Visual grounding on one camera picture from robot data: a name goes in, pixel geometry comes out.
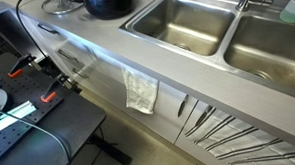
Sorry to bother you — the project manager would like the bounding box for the glass pot lid black knob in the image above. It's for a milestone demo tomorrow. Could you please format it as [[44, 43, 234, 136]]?
[[40, 0, 85, 16]]

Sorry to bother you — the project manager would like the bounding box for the black cooking pot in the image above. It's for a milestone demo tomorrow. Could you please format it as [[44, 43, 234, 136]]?
[[78, 0, 138, 22]]

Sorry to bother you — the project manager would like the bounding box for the white hanging dish towel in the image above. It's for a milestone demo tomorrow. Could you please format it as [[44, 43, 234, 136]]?
[[121, 66, 162, 117]]

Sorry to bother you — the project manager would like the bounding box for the stainless steel double sink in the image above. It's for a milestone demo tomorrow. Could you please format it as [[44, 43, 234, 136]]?
[[118, 0, 295, 112]]

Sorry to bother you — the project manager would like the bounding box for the black robot table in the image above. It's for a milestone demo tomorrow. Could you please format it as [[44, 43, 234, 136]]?
[[0, 46, 134, 165]]

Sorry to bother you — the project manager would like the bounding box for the white striped dish towel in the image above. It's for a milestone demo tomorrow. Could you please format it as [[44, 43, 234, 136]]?
[[183, 102, 295, 165]]

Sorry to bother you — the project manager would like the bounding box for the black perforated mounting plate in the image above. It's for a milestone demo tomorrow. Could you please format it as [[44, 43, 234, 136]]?
[[0, 50, 67, 165]]

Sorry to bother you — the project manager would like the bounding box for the cabinet door handle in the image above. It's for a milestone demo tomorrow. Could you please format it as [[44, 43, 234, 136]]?
[[71, 66, 89, 81], [56, 48, 77, 63], [194, 105, 214, 126], [175, 94, 190, 118]]

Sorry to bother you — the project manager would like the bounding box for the orange-handled black clamp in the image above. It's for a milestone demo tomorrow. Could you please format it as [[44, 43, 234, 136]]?
[[6, 52, 44, 79], [39, 72, 83, 104]]

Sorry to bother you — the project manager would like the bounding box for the thin grey cable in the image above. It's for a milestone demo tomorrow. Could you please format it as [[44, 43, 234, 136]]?
[[0, 101, 74, 165]]

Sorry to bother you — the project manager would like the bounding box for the drawer pull handle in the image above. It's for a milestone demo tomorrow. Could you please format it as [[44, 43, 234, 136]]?
[[37, 21, 59, 36]]

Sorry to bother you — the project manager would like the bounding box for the aluminium rail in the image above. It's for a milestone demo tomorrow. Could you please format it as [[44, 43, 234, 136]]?
[[0, 99, 38, 123]]

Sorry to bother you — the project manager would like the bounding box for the black power cable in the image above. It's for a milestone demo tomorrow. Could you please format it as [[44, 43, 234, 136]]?
[[14, 0, 50, 62]]

